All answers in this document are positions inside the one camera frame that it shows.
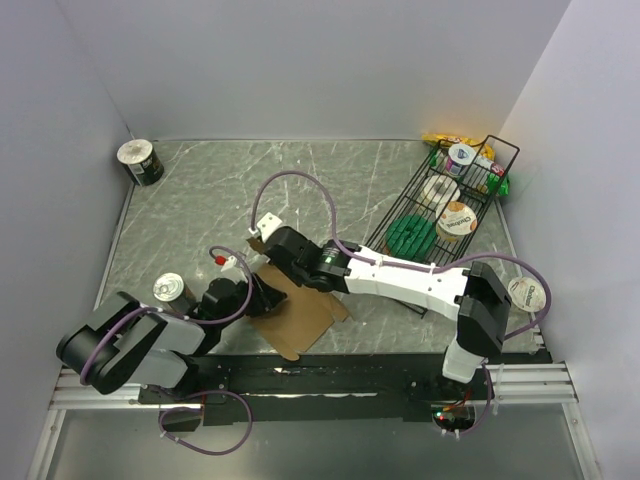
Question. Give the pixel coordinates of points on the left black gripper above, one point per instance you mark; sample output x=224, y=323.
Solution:
x=265, y=297

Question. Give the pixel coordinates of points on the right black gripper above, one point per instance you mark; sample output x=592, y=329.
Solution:
x=274, y=262

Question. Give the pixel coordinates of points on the brown cardboard box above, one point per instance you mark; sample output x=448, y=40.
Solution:
x=299, y=320

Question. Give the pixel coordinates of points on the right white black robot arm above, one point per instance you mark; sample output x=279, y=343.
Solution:
x=474, y=297

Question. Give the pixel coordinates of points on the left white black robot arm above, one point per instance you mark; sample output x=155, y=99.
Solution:
x=124, y=341

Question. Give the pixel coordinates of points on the tin can brown label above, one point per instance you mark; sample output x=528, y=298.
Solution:
x=171, y=289

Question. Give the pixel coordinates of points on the green black chips can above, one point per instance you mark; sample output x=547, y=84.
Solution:
x=140, y=161

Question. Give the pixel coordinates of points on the Chobani yogurt cup in basket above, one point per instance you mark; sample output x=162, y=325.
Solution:
x=456, y=222

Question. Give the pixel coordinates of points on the blue white yogurt cup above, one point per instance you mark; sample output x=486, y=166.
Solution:
x=459, y=157

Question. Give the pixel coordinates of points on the green snack bag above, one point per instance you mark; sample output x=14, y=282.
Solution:
x=498, y=184

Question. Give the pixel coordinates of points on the yellow snack bag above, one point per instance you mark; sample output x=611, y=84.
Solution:
x=433, y=138

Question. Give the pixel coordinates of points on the red white package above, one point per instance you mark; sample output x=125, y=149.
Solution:
x=496, y=170

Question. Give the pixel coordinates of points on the white yogurt cup on table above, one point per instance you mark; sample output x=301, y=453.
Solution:
x=527, y=294

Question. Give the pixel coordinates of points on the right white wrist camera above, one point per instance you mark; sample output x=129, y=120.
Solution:
x=266, y=226

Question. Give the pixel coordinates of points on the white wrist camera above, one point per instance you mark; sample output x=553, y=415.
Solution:
x=228, y=262
x=266, y=226

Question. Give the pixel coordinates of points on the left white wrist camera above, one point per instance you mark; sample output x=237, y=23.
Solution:
x=228, y=262

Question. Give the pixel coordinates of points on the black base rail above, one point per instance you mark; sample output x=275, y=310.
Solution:
x=320, y=387

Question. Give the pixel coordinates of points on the black wire basket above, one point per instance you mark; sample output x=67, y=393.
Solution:
x=473, y=193

